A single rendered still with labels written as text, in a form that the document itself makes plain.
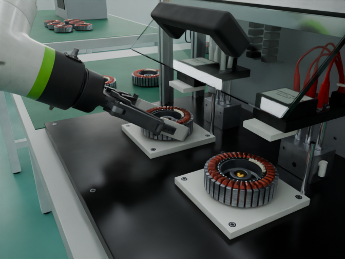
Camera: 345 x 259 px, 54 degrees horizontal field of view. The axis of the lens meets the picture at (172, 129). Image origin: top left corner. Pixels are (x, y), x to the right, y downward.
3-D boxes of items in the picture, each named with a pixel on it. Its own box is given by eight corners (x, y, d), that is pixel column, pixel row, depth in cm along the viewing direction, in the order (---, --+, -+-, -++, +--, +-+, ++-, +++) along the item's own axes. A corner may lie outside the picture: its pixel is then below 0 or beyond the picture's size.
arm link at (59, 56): (29, 95, 61) (34, 112, 54) (53, 35, 59) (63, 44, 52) (60, 106, 64) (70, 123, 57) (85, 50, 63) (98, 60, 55)
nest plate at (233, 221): (230, 240, 44) (230, 233, 44) (174, 183, 56) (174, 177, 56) (309, 205, 51) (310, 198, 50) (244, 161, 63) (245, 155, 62)
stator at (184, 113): (153, 146, 65) (153, 129, 64) (133, 125, 74) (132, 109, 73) (203, 135, 70) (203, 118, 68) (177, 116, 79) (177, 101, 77)
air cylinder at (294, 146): (309, 184, 56) (315, 155, 53) (276, 164, 62) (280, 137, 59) (330, 176, 58) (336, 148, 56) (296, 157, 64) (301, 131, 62)
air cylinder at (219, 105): (222, 130, 75) (223, 107, 73) (203, 118, 81) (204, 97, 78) (240, 126, 77) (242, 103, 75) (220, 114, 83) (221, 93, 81)
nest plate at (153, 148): (150, 159, 63) (150, 153, 63) (121, 129, 75) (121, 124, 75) (215, 141, 70) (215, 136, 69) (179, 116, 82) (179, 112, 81)
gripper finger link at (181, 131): (160, 116, 64) (162, 117, 63) (188, 127, 67) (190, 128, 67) (153, 130, 64) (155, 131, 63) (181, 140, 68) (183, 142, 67)
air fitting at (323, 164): (321, 180, 55) (324, 164, 53) (315, 176, 56) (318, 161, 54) (325, 178, 55) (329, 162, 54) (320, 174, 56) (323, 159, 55)
